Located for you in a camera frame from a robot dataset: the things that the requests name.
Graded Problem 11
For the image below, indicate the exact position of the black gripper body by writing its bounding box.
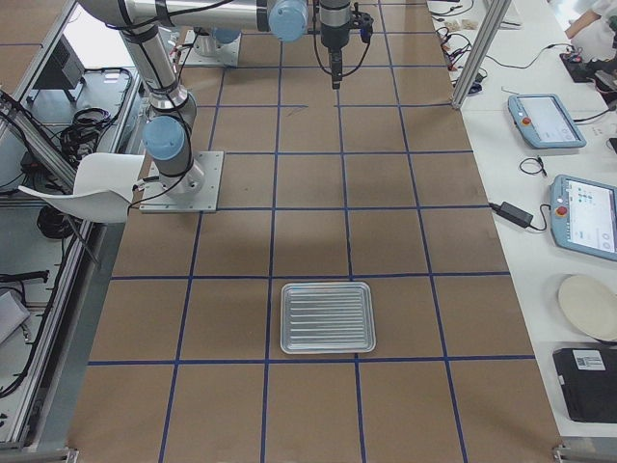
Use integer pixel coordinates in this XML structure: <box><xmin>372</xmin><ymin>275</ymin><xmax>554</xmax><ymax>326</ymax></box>
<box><xmin>319</xmin><ymin>9</ymin><xmax>349</xmax><ymax>54</ymax></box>

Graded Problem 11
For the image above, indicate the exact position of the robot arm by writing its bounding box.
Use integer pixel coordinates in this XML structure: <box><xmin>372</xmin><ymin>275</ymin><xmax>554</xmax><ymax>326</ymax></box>
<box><xmin>193</xmin><ymin>27</ymin><xmax>241</xmax><ymax>58</ymax></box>
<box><xmin>79</xmin><ymin>1</ymin><xmax>356</xmax><ymax>186</ymax></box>

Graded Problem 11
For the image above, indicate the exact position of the ribbed metal tray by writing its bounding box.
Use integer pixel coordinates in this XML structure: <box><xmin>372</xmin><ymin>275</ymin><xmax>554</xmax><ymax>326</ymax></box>
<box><xmin>280</xmin><ymin>282</ymin><xmax>377</xmax><ymax>355</ymax></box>

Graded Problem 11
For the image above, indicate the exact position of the far teach pendant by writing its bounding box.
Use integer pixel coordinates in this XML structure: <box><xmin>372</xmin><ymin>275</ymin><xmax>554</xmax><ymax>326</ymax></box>
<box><xmin>507</xmin><ymin>94</ymin><xmax>586</xmax><ymax>150</ymax></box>

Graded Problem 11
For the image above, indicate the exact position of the teach pendant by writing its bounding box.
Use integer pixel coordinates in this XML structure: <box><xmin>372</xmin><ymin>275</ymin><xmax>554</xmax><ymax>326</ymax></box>
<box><xmin>550</xmin><ymin>175</ymin><xmax>616</xmax><ymax>261</ymax></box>
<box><xmin>507</xmin><ymin>94</ymin><xmax>586</xmax><ymax>150</ymax></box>

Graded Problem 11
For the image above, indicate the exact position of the black power adapter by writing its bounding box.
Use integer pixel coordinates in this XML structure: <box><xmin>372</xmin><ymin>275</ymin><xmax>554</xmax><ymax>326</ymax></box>
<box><xmin>489</xmin><ymin>202</ymin><xmax>533</xmax><ymax>229</ymax></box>

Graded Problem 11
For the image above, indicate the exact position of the white plastic chair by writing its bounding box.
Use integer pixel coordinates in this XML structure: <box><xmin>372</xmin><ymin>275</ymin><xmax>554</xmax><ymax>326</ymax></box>
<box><xmin>18</xmin><ymin>152</ymin><xmax>144</xmax><ymax>224</ymax></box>

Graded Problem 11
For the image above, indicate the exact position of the near teach pendant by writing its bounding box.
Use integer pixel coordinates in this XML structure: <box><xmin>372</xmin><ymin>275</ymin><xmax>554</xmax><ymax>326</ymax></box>
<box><xmin>550</xmin><ymin>175</ymin><xmax>616</xmax><ymax>261</ymax></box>

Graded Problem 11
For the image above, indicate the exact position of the round beige plate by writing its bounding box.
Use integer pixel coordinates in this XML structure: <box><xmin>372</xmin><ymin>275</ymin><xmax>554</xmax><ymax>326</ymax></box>
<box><xmin>558</xmin><ymin>275</ymin><xmax>616</xmax><ymax>342</ymax></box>

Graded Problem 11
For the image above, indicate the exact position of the black box device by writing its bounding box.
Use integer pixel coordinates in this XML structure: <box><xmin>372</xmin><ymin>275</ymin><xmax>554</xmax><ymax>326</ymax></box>
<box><xmin>552</xmin><ymin>348</ymin><xmax>616</xmax><ymax>423</ymax></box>

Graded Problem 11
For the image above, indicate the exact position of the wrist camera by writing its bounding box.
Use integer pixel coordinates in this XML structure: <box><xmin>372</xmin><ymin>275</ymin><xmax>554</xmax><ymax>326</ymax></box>
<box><xmin>351</xmin><ymin>10</ymin><xmax>374</xmax><ymax>44</ymax></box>

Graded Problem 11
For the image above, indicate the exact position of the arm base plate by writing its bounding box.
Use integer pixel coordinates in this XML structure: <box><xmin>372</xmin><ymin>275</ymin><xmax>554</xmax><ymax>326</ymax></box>
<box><xmin>178</xmin><ymin>28</ymin><xmax>241</xmax><ymax>68</ymax></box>
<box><xmin>138</xmin><ymin>151</ymin><xmax>225</xmax><ymax>213</ymax></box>

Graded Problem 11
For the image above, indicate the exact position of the aluminium frame post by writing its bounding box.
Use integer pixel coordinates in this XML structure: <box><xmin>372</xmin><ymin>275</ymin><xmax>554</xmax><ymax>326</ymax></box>
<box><xmin>451</xmin><ymin>0</ymin><xmax>510</xmax><ymax>110</ymax></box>

